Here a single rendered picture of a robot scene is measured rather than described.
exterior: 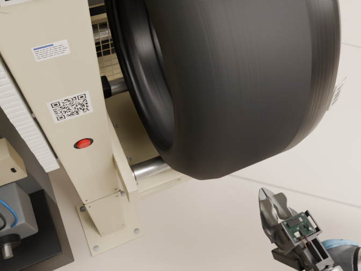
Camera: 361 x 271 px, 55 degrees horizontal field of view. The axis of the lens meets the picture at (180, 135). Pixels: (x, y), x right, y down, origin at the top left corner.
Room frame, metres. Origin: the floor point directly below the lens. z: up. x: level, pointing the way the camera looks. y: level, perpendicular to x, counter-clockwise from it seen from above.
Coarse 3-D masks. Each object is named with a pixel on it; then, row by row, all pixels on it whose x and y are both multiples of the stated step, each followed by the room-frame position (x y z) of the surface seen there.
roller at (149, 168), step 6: (156, 156) 0.37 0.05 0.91; (144, 162) 0.34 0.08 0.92; (150, 162) 0.34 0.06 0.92; (156, 162) 0.34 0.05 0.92; (162, 162) 0.35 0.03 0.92; (132, 168) 0.31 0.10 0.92; (138, 168) 0.32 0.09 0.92; (144, 168) 0.32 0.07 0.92; (150, 168) 0.33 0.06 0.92; (156, 168) 0.33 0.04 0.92; (162, 168) 0.34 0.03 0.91; (168, 168) 0.34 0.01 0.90; (138, 174) 0.30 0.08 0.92; (144, 174) 0.31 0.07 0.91; (150, 174) 0.31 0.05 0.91; (138, 180) 0.29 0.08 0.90
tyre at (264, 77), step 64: (128, 0) 0.72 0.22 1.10; (192, 0) 0.38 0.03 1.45; (256, 0) 0.41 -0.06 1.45; (320, 0) 0.46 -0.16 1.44; (128, 64) 0.57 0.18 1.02; (192, 64) 0.32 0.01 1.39; (256, 64) 0.34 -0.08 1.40; (320, 64) 0.40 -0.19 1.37; (192, 128) 0.27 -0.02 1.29; (256, 128) 0.29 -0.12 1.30
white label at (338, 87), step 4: (344, 80) 0.43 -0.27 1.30; (340, 84) 0.42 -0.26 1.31; (336, 88) 0.41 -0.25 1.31; (340, 88) 0.42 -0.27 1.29; (336, 92) 0.41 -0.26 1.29; (340, 92) 0.43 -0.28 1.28; (332, 96) 0.40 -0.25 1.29; (336, 96) 0.42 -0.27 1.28; (332, 100) 0.40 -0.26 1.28; (336, 100) 0.42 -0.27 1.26; (332, 104) 0.40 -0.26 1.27; (328, 108) 0.39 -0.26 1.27
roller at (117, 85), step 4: (112, 80) 0.57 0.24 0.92; (116, 80) 0.57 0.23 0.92; (120, 80) 0.58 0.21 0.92; (124, 80) 0.58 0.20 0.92; (112, 84) 0.55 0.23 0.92; (116, 84) 0.56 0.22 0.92; (120, 84) 0.56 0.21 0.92; (124, 84) 0.57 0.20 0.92; (112, 88) 0.54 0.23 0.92; (116, 88) 0.55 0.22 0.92; (120, 88) 0.55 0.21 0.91; (124, 88) 0.56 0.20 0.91; (112, 92) 0.54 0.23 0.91; (116, 92) 0.54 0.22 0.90; (120, 92) 0.55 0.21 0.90
